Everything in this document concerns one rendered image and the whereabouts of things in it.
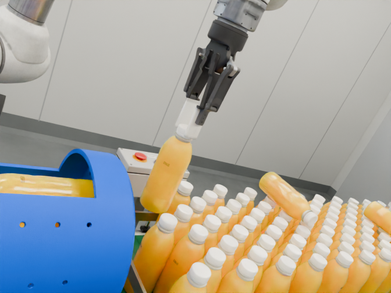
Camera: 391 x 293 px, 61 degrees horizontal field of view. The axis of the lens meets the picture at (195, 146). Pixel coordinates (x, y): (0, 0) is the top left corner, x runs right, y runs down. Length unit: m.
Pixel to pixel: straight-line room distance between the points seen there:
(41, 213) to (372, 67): 4.71
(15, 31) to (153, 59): 2.37
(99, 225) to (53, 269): 0.08
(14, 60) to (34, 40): 0.08
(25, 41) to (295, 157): 4.09
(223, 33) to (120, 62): 2.68
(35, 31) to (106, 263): 0.74
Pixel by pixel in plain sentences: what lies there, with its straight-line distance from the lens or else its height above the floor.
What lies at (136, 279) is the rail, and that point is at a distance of 0.77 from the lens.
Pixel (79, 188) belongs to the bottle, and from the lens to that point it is 0.57.
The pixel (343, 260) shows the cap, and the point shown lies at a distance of 1.03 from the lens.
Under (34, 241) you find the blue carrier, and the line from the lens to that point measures 0.49.
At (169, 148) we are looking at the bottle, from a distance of 0.71.
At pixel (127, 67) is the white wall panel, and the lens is 3.31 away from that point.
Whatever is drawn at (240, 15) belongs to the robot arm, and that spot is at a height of 1.53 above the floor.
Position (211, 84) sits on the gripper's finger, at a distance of 0.67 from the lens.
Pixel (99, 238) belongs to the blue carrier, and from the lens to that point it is 0.51.
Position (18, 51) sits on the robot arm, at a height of 1.23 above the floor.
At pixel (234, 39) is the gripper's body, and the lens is 0.65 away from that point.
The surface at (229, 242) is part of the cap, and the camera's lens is 0.77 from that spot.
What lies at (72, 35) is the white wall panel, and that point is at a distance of 3.20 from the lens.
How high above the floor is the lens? 1.49
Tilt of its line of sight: 19 degrees down
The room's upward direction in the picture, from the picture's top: 24 degrees clockwise
